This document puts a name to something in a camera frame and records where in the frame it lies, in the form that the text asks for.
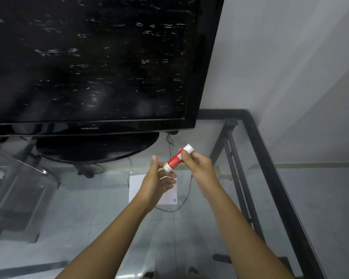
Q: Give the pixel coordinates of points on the person's left hand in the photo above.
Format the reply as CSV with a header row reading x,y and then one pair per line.
x,y
152,187

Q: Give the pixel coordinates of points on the person's right hand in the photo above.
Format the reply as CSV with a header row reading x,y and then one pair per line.
x,y
202,175

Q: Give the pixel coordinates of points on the person's right thumb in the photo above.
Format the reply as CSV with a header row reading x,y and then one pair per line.
x,y
183,156

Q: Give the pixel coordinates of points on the person's left thumb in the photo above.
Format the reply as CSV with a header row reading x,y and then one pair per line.
x,y
154,165

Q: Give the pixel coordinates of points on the red and white glue stick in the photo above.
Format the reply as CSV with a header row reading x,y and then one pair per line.
x,y
176,159

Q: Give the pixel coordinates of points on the person's right forearm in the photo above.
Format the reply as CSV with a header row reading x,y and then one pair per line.
x,y
244,238

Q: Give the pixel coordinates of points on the person's left forearm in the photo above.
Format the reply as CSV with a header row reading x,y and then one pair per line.
x,y
110,244

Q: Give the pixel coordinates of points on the white paper sheet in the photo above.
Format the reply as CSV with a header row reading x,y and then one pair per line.
x,y
135,188

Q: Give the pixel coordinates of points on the black oval television stand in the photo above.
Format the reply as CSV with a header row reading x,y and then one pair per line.
x,y
99,148

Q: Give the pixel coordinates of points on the black flat-screen television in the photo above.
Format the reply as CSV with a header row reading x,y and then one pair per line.
x,y
99,60

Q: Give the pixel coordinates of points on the silver metal bar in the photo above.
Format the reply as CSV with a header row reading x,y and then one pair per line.
x,y
32,167

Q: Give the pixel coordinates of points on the black metal glass table frame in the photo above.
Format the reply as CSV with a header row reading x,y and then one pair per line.
x,y
279,194

